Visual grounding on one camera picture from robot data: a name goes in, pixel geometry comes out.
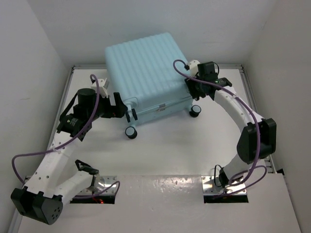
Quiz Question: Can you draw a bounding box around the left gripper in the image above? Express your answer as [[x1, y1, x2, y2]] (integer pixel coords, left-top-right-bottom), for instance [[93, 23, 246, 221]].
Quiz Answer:
[[87, 92, 127, 121]]

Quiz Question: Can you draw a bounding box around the light blue suitcase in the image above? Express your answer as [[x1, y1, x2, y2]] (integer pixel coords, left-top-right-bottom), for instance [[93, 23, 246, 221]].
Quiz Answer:
[[104, 33, 193, 127]]

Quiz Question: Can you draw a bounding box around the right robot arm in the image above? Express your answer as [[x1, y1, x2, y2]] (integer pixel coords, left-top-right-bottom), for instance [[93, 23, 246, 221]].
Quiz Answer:
[[175, 60, 276, 188]]

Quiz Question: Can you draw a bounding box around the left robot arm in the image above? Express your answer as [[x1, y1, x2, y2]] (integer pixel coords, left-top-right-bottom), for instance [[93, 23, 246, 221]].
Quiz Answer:
[[11, 88, 127, 225]]

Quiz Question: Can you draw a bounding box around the lid lower wheel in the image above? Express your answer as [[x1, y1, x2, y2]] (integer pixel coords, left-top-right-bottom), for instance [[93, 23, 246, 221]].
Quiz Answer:
[[125, 108, 138, 123]]

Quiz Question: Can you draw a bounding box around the rear left suitcase wheel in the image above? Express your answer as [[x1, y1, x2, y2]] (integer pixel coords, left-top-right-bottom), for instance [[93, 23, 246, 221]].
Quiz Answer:
[[189, 105, 202, 118]]

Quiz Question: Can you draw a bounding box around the suitcase wheel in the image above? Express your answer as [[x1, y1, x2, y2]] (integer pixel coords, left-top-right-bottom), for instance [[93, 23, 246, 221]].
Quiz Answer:
[[124, 126, 138, 139], [189, 105, 202, 118]]

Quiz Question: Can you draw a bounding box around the front left suitcase wheel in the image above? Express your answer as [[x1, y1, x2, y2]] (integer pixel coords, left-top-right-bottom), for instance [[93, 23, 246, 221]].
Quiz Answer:
[[124, 126, 138, 139]]

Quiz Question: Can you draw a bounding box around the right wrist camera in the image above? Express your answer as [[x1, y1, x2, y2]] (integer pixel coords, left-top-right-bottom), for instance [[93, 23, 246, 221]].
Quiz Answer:
[[185, 60, 200, 77]]

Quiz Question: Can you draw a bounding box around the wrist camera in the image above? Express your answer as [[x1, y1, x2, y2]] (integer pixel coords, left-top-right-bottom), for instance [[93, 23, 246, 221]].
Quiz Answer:
[[185, 60, 200, 77], [98, 78, 109, 98]]

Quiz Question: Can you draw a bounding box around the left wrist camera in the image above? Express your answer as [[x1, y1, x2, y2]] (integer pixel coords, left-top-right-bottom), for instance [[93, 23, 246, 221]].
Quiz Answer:
[[98, 78, 109, 98]]

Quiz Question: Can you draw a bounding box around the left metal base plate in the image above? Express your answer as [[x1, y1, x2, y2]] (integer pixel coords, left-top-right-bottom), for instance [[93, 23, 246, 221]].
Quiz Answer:
[[77, 176, 120, 197]]

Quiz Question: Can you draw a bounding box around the metal base plate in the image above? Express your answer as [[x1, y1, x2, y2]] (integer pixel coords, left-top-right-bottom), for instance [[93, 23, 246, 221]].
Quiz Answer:
[[77, 176, 120, 197], [201, 175, 247, 196]]

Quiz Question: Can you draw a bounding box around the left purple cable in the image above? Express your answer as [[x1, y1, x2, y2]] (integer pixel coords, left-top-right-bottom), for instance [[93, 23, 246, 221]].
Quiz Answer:
[[11, 74, 121, 197]]

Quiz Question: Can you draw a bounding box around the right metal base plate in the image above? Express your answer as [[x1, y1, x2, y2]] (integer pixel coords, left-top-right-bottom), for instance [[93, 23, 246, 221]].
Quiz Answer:
[[201, 175, 247, 196]]

